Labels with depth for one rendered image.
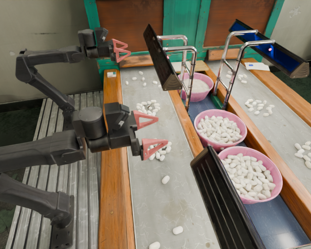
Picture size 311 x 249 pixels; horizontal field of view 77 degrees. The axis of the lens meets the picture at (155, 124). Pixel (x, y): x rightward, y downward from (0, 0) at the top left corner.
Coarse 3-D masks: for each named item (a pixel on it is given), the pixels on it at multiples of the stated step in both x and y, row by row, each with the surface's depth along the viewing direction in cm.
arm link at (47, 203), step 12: (0, 180) 53; (12, 180) 57; (0, 192) 52; (12, 192) 55; (24, 192) 58; (36, 192) 61; (48, 192) 65; (60, 192) 68; (24, 204) 59; (36, 204) 60; (48, 204) 63; (60, 204) 66; (48, 216) 66
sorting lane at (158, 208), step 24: (120, 72) 150; (144, 72) 150; (144, 96) 126; (168, 96) 126; (144, 120) 110; (168, 120) 110; (144, 168) 86; (168, 168) 86; (144, 192) 78; (168, 192) 78; (192, 192) 78; (144, 216) 71; (168, 216) 71; (192, 216) 71; (144, 240) 66; (168, 240) 66; (192, 240) 66; (216, 240) 66
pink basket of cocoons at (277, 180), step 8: (224, 152) 91; (232, 152) 93; (240, 152) 93; (248, 152) 92; (256, 152) 90; (264, 160) 88; (272, 168) 85; (272, 176) 84; (280, 176) 80; (280, 184) 78; (272, 192) 79; (248, 200) 73; (256, 200) 73; (264, 200) 73
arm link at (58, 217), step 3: (63, 192) 72; (57, 213) 66; (60, 213) 66; (63, 213) 67; (54, 216) 65; (57, 216) 66; (60, 216) 66; (63, 216) 66; (51, 219) 69; (54, 219) 66; (57, 219) 67; (60, 219) 67; (63, 219) 68; (51, 222) 67; (54, 222) 67; (57, 222) 68; (60, 222) 69
